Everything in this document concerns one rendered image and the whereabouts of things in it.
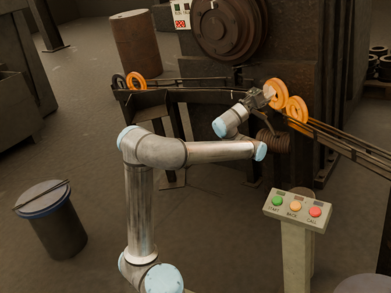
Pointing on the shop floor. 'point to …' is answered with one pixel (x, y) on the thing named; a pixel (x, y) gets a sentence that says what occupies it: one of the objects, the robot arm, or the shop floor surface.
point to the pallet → (381, 62)
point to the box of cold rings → (17, 112)
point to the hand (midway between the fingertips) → (275, 90)
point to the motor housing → (273, 157)
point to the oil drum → (137, 43)
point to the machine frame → (332, 101)
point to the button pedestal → (297, 238)
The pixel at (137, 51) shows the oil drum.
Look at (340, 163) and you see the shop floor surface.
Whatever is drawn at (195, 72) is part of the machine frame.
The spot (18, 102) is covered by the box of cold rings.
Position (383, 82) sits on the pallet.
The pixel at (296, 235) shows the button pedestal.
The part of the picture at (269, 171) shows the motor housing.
